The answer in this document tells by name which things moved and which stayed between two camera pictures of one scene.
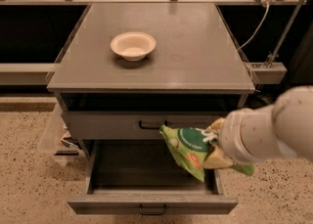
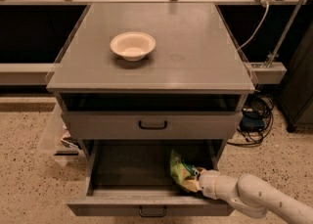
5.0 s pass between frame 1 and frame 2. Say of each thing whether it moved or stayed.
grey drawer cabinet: stayed
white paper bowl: stayed
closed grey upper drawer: stayed
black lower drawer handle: stayed
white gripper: moved
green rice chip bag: moved
